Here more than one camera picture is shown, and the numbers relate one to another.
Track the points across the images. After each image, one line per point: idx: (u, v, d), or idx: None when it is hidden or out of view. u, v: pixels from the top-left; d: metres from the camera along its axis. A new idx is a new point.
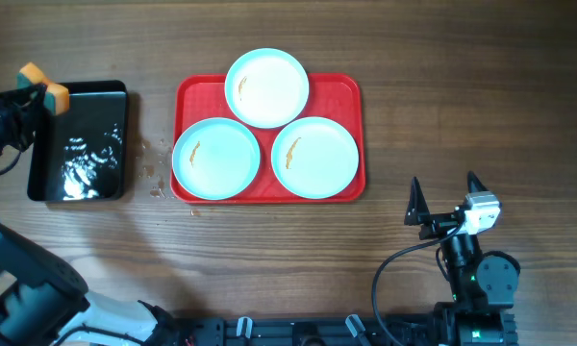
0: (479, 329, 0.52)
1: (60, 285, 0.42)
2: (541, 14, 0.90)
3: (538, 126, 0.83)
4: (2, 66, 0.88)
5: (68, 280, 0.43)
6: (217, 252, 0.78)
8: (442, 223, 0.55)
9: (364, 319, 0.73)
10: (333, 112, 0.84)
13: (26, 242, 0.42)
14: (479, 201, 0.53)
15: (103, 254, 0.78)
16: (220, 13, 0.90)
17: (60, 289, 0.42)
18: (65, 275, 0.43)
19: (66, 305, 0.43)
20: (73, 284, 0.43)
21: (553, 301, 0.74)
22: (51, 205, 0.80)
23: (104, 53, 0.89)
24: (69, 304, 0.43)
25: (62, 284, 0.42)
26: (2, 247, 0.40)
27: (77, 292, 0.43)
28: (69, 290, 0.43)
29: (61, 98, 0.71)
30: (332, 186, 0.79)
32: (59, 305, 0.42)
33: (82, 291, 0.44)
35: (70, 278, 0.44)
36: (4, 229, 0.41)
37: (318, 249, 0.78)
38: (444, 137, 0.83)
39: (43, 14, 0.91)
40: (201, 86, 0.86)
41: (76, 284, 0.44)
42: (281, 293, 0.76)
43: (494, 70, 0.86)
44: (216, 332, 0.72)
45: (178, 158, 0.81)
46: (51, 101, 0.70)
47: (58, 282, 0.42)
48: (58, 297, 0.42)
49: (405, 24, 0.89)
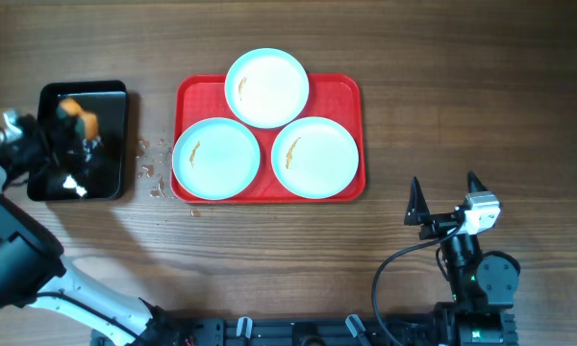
0: (479, 329, 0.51)
1: (31, 239, 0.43)
2: (540, 15, 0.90)
3: (538, 127, 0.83)
4: (2, 66, 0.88)
5: (42, 235, 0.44)
6: (217, 252, 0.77)
8: (442, 223, 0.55)
9: (364, 319, 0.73)
10: (333, 112, 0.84)
13: (7, 202, 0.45)
14: (480, 201, 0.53)
15: (102, 254, 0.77)
16: (220, 14, 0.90)
17: (30, 243, 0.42)
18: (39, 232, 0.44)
19: (39, 261, 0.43)
20: (47, 242, 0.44)
21: (554, 301, 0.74)
22: (51, 205, 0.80)
23: (104, 53, 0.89)
24: (41, 260, 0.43)
25: (34, 239, 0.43)
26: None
27: (51, 250, 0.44)
28: (41, 246, 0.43)
29: (88, 123, 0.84)
30: (332, 186, 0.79)
32: (31, 259, 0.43)
33: (57, 251, 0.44)
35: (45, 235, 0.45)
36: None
37: (318, 248, 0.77)
38: (444, 137, 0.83)
39: (42, 14, 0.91)
40: (201, 86, 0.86)
41: (51, 242, 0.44)
42: (281, 293, 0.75)
43: (493, 71, 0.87)
44: (217, 332, 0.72)
45: (178, 158, 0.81)
46: (82, 127, 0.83)
47: (30, 235, 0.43)
48: (29, 251, 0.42)
49: (404, 24, 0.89)
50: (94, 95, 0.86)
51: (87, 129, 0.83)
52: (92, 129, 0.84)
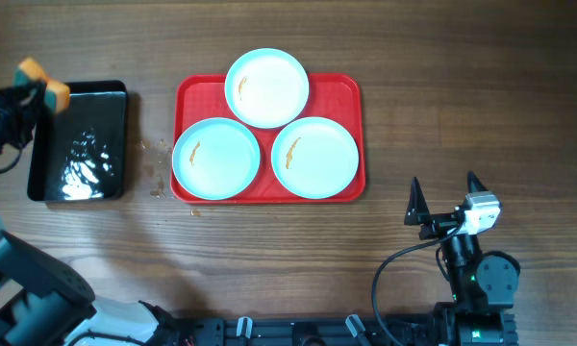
0: (479, 329, 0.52)
1: (68, 295, 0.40)
2: (540, 15, 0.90)
3: (538, 126, 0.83)
4: (1, 66, 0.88)
5: (76, 288, 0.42)
6: (218, 252, 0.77)
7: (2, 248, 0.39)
8: (442, 223, 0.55)
9: (364, 319, 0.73)
10: (333, 112, 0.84)
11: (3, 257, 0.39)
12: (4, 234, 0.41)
13: (34, 252, 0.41)
14: (479, 201, 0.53)
15: (102, 255, 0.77)
16: (221, 14, 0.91)
17: (68, 299, 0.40)
18: (73, 284, 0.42)
19: (75, 315, 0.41)
20: (82, 293, 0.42)
21: (553, 301, 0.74)
22: (51, 206, 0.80)
23: (104, 53, 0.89)
24: (78, 313, 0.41)
25: (70, 294, 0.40)
26: (10, 255, 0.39)
27: (85, 300, 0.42)
28: (78, 299, 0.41)
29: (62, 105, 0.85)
30: (332, 186, 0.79)
32: (67, 315, 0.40)
33: (88, 299, 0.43)
35: (78, 286, 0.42)
36: (11, 238, 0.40)
37: (318, 249, 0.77)
38: (444, 137, 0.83)
39: (42, 14, 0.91)
40: (201, 86, 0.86)
41: (84, 292, 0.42)
42: (281, 293, 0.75)
43: (493, 71, 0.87)
44: (217, 332, 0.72)
45: (179, 158, 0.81)
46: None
47: (67, 291, 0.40)
48: (66, 308, 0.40)
49: (404, 24, 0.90)
50: (94, 95, 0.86)
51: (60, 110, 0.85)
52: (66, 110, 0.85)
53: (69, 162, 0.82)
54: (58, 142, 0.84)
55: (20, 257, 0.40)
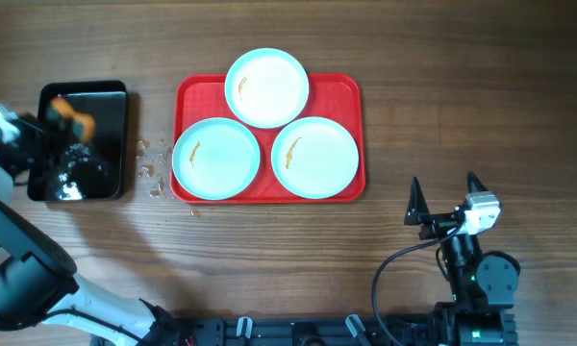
0: (479, 329, 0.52)
1: (45, 262, 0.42)
2: (540, 15, 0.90)
3: (538, 126, 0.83)
4: (2, 66, 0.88)
5: (56, 258, 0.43)
6: (217, 252, 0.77)
7: None
8: (442, 223, 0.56)
9: (364, 319, 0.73)
10: (333, 112, 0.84)
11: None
12: None
13: (21, 218, 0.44)
14: (480, 201, 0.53)
15: (102, 254, 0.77)
16: (221, 14, 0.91)
17: (45, 265, 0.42)
18: (53, 253, 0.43)
19: (53, 284, 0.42)
20: (61, 262, 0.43)
21: (553, 301, 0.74)
22: (51, 205, 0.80)
23: (104, 53, 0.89)
24: (56, 282, 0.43)
25: (48, 261, 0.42)
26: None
27: (63, 270, 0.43)
28: (56, 267, 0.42)
29: (87, 127, 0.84)
30: (332, 186, 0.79)
32: (44, 282, 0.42)
33: (68, 270, 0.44)
35: (59, 257, 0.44)
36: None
37: (318, 249, 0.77)
38: (444, 137, 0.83)
39: (42, 14, 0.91)
40: (201, 86, 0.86)
41: (63, 263, 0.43)
42: (281, 293, 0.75)
43: (493, 71, 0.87)
44: (216, 331, 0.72)
45: (179, 158, 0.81)
46: (79, 129, 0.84)
47: (44, 258, 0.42)
48: (42, 274, 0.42)
49: (404, 24, 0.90)
50: (95, 95, 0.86)
51: (83, 131, 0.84)
52: (89, 131, 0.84)
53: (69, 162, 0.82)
54: (59, 141, 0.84)
55: (6, 219, 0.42)
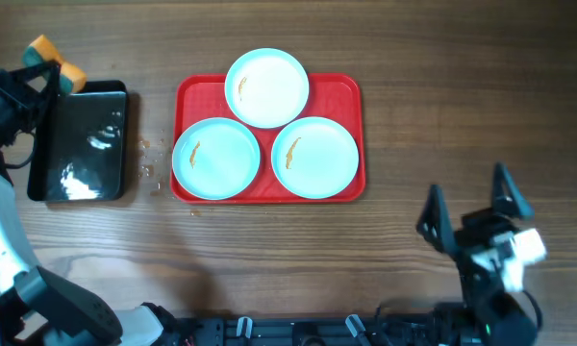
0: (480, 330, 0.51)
1: (96, 333, 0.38)
2: (540, 15, 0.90)
3: (538, 126, 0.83)
4: (1, 66, 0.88)
5: (106, 322, 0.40)
6: (218, 252, 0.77)
7: (36, 287, 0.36)
8: (471, 253, 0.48)
9: (363, 319, 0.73)
10: (333, 112, 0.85)
11: (37, 296, 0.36)
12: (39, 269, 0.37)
13: (68, 287, 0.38)
14: (524, 250, 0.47)
15: (102, 255, 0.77)
16: (220, 14, 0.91)
17: (96, 336, 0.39)
18: (102, 317, 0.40)
19: None
20: (110, 329, 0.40)
21: (553, 302, 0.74)
22: (52, 205, 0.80)
23: (104, 53, 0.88)
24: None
25: (100, 332, 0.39)
26: (45, 296, 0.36)
27: (113, 334, 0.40)
28: (106, 335, 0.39)
29: None
30: (332, 187, 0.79)
32: None
33: (117, 332, 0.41)
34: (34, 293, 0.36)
35: (108, 319, 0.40)
36: (46, 274, 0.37)
37: (319, 249, 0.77)
38: (444, 137, 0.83)
39: (42, 14, 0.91)
40: (201, 86, 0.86)
41: (112, 327, 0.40)
42: (281, 293, 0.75)
43: (493, 70, 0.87)
44: (217, 332, 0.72)
45: (179, 158, 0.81)
46: None
47: (96, 329, 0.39)
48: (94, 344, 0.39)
49: (405, 24, 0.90)
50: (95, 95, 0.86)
51: None
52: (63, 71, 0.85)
53: (68, 162, 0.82)
54: (58, 141, 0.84)
55: (55, 296, 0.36)
